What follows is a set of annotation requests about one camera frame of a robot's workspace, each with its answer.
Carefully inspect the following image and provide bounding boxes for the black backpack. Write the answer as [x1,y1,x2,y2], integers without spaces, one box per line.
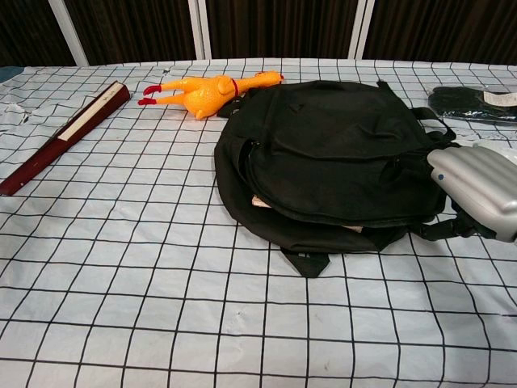
[213,79,478,280]

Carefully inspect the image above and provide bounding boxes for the packaged black gloves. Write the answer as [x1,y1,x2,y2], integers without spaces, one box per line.
[427,83,517,127]

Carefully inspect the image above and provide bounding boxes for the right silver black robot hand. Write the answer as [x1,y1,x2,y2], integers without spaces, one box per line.
[427,139,517,244]

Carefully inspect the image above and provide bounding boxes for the yellow rubber chicken toy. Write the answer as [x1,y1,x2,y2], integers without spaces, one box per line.
[137,69,285,121]

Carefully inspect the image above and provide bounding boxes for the white partition post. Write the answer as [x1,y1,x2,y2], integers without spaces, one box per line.
[346,0,377,60]
[51,0,90,67]
[187,0,213,60]

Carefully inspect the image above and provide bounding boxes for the blue padded table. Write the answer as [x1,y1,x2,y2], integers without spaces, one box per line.
[0,64,26,82]

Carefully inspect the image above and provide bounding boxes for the white black checked tablecloth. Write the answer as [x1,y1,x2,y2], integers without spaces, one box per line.
[0,58,517,388]

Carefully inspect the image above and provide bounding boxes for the dark red folded fan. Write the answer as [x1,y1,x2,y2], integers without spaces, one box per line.
[0,82,132,197]

